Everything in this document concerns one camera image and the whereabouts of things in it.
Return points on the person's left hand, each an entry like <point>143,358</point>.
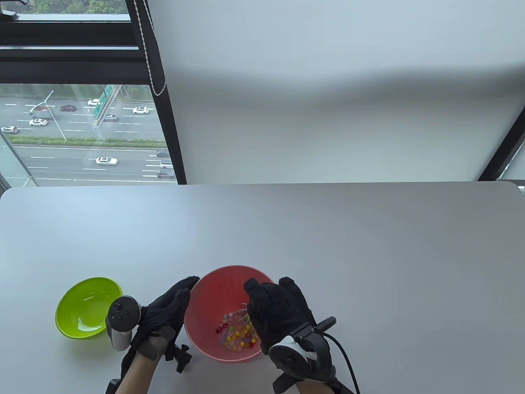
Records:
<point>164,308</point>

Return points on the person's right hand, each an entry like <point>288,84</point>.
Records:
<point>279,312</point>

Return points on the pile of plastic decorations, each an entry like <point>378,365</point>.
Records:
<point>238,336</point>

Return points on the pink salad bowl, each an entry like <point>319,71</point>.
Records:
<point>217,291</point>

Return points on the small green plastic bowl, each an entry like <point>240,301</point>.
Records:
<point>82,303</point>

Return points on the person's right forearm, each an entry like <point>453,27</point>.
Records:
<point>313,388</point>

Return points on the person's left forearm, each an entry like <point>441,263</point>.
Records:
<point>135,373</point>

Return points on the left wrist tracking controller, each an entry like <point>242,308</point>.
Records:
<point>121,316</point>

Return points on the wrist tracking controller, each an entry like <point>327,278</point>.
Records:
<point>121,316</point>
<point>303,357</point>

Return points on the right wrist tracking controller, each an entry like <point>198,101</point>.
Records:
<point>303,357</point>

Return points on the white roller blind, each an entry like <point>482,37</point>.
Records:
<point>328,102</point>

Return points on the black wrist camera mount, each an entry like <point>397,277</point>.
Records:
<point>180,358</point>

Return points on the black window frame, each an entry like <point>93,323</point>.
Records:
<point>61,55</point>

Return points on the black slanted window post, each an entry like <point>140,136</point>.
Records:
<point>504,147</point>

